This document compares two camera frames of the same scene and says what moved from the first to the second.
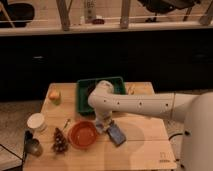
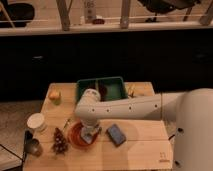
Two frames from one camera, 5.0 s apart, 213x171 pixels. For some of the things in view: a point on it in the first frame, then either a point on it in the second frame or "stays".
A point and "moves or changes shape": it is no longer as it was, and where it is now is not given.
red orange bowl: (82, 134) stays
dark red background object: (98, 21) stays
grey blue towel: (99, 126) moves or changes shape
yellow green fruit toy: (55, 97) stays
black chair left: (16, 12) stays
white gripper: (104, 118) → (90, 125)
